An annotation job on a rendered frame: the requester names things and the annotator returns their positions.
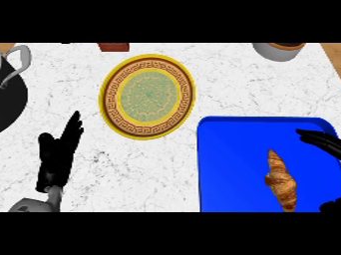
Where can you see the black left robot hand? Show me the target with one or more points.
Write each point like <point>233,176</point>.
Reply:
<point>57,159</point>

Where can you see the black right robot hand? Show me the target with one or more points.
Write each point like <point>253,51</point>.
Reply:
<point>333,144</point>

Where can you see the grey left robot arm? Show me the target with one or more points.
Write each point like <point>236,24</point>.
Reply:
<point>43,202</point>

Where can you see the brown croissant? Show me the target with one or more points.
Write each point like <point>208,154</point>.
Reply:
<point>280,181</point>

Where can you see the blue plastic tray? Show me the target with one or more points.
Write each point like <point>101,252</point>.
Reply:
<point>243,166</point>

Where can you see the yellow patterned plate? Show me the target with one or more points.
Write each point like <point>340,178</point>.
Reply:
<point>148,96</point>

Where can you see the grey cup with brown rim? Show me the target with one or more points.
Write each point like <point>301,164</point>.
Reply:
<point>279,51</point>

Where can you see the reddish brown block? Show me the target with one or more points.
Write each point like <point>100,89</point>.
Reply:
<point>114,47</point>

